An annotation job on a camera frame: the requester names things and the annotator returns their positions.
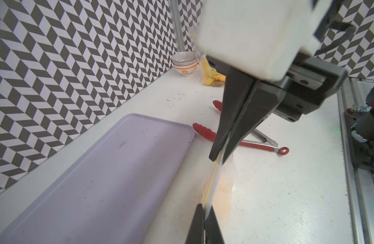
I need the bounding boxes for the red metal tongs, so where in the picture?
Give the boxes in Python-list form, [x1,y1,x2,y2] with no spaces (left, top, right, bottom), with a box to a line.
[192,100,290,156]

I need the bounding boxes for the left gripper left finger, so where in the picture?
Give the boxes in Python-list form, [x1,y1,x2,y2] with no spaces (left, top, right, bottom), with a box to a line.
[185,203,205,244]

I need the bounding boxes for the clear bag with cookies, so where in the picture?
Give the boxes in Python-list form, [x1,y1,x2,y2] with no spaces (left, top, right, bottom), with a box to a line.
[200,146,238,223]

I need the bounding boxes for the lavender plastic tray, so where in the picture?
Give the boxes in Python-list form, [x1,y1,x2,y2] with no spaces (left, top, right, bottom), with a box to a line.
[0,113,195,244]

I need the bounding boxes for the small pink stacked bowls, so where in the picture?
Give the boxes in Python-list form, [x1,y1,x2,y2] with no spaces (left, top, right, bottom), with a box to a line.
[171,51,198,77]

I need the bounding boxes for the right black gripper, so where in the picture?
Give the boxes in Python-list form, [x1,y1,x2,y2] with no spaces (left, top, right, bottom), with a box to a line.
[208,57,348,163]

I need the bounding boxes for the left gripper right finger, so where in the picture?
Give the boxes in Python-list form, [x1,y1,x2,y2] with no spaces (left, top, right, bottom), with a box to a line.
[204,207,225,244]

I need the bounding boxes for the aluminium mounting rail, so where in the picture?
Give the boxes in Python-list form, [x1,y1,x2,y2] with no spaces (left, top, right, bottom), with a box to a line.
[337,77,374,244]

